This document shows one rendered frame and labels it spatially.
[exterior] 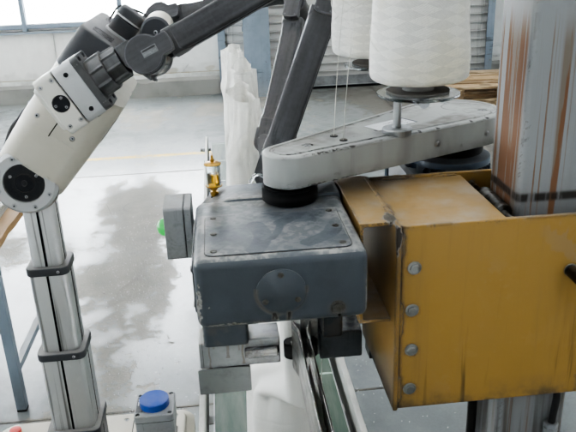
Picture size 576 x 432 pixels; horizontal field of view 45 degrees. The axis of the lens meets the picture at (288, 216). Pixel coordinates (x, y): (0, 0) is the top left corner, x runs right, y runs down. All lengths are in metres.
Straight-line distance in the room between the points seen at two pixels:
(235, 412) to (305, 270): 1.33
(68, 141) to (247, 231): 0.74
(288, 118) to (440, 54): 0.51
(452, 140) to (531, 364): 0.40
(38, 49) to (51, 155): 7.24
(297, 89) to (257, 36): 6.83
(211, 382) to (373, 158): 0.50
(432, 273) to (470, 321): 0.11
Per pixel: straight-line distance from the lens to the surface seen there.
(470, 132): 1.28
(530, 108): 1.08
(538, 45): 1.06
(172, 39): 1.43
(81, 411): 2.14
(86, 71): 1.45
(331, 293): 0.96
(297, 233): 0.98
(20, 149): 1.75
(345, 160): 1.11
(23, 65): 8.99
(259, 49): 8.25
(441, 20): 0.97
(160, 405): 1.49
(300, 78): 1.40
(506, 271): 1.09
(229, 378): 1.30
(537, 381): 1.21
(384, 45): 0.98
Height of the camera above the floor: 1.72
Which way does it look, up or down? 22 degrees down
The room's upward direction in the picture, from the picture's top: 2 degrees counter-clockwise
